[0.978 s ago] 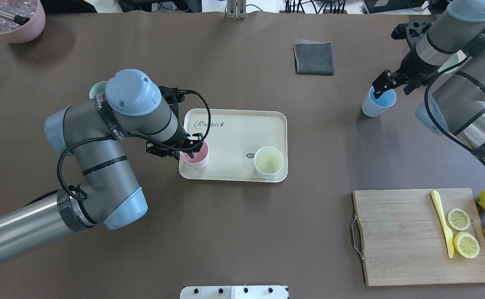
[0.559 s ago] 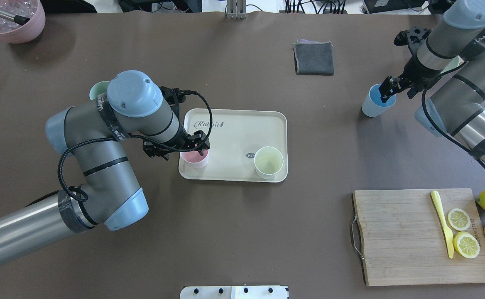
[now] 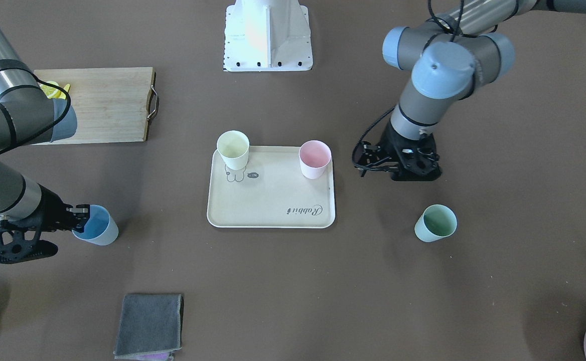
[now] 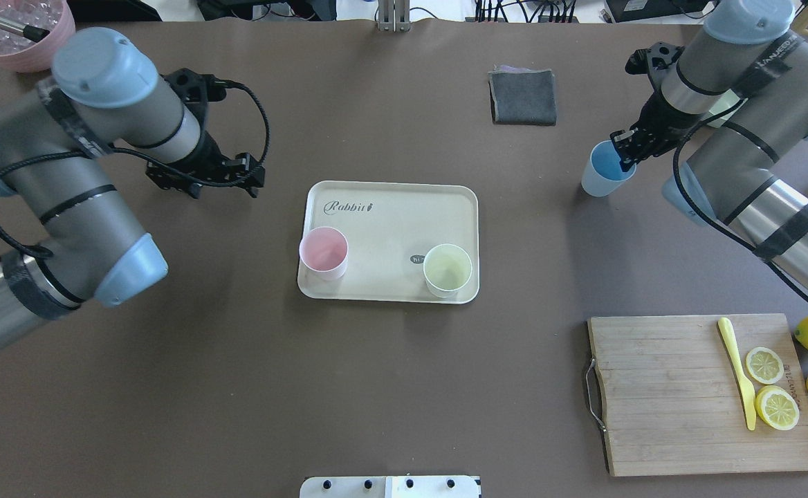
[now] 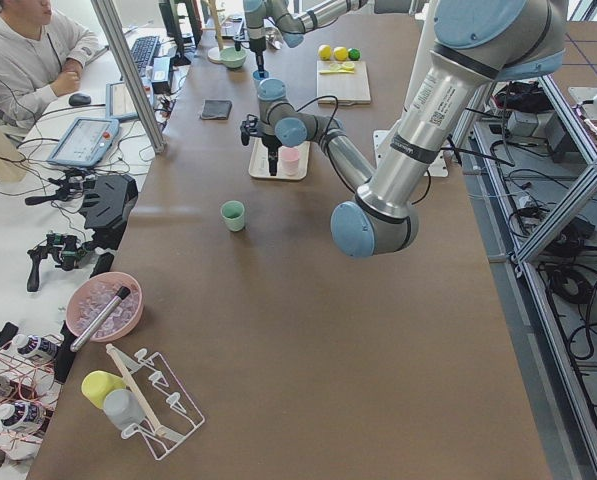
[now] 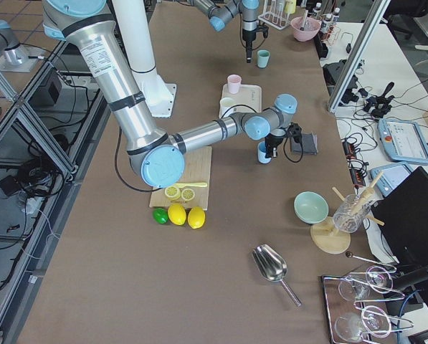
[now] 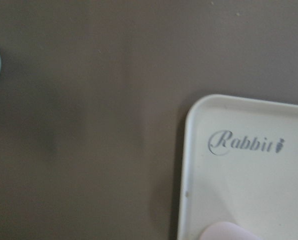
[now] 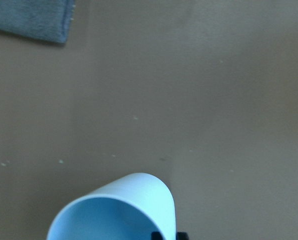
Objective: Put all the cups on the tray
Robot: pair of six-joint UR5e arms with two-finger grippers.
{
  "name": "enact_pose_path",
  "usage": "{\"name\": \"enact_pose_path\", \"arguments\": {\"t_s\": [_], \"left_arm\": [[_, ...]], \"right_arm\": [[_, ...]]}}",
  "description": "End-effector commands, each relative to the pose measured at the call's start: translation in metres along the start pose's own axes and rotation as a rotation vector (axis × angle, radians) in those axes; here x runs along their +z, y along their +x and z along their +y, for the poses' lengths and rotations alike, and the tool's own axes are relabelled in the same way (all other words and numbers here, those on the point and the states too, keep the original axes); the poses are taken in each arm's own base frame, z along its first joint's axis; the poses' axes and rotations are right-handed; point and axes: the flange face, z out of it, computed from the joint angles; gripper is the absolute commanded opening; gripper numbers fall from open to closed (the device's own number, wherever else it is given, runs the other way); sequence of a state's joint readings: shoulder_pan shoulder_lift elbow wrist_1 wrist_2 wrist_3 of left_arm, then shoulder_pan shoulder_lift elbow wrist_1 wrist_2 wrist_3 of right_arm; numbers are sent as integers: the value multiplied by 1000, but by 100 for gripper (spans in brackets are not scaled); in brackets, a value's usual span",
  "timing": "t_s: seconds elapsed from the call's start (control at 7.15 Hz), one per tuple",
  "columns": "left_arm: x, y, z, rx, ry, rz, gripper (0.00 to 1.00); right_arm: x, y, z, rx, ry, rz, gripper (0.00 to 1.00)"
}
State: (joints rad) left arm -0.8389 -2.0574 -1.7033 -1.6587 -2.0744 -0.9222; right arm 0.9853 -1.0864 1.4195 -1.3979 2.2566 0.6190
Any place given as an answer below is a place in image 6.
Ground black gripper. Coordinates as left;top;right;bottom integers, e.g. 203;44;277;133
265;133;286;158
242;30;268;63

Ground blue plastic cup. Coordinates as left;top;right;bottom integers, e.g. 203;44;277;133
257;141;271;164

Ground green plastic cup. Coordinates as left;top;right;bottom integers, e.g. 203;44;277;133
257;49;270;69

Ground pink plastic cup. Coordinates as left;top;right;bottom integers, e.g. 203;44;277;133
227;75;242;95

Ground yellow plastic cup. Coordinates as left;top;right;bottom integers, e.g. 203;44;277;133
219;97;234;117

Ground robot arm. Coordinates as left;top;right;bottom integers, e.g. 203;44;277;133
188;0;269;63
42;1;298;188

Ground cream rabbit tray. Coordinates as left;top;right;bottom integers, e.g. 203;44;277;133
220;84;262;118

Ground black tray with glasses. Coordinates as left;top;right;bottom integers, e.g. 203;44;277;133
321;265;428;343

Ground grey folded cloth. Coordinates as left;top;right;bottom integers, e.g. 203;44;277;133
290;133;318;155

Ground white dish rack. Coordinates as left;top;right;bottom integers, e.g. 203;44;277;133
258;0;291;30

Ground metal tongs in bowl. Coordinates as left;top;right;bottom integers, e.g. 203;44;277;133
300;9;308;31

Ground yellow cup on rack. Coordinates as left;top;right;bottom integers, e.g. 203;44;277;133
285;0;296;14

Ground pink bowl with ice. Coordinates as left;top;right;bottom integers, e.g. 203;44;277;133
290;16;321;42

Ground green bowl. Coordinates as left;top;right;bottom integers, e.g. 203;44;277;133
294;191;329;224

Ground wooden cutting board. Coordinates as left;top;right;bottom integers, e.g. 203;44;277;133
149;146;212;211

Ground lemon slice lower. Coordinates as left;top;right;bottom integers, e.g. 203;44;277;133
181;188;196;202

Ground lemon slice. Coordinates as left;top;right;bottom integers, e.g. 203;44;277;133
164;186;181;201
181;188;196;202

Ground yellow plastic knife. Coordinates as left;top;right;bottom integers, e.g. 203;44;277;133
173;182;208;188

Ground whole lemon upper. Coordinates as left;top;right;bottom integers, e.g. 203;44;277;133
188;206;206;229

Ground whole lemon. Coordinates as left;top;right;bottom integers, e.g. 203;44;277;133
168;204;186;226
188;206;206;229

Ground glass cup on stand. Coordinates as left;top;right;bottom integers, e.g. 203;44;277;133
333;194;371;233

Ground wooden cup stand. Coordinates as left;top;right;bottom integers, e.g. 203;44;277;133
310;171;384;254

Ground lemon slice upper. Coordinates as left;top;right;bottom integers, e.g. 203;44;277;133
164;186;181;201

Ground whole lemon lower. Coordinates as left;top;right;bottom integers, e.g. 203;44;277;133
168;204;186;226

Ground metal scoop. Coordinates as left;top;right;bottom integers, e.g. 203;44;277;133
252;244;302;307

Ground blue teach pendant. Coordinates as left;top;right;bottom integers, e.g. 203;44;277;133
378;118;428;165

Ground green lime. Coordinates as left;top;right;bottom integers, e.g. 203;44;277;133
152;208;169;224

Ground aluminium frame post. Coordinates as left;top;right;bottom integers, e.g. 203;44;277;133
327;0;390;114

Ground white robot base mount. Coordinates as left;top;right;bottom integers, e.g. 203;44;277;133
113;0;176;118

